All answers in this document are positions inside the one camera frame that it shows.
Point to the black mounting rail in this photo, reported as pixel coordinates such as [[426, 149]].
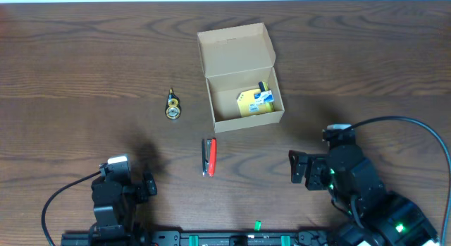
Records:
[[175, 238]]

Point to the yellow sticky notes pad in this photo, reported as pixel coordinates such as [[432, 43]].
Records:
[[246, 105]]

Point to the open cardboard box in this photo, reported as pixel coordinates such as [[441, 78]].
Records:
[[235, 60]]

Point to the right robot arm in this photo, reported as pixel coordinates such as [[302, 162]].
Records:
[[376, 216]]

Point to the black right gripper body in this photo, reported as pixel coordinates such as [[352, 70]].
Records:
[[319, 175]]

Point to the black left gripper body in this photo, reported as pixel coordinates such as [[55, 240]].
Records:
[[143, 190]]

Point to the red stapler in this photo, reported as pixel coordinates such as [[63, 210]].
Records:
[[209, 156]]

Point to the yellow black correction tape dispenser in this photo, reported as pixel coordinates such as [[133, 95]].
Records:
[[173, 109]]

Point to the yellow highlighter with black cap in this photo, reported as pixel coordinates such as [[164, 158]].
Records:
[[264, 87]]

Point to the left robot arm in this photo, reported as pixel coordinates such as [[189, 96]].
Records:
[[115, 199]]

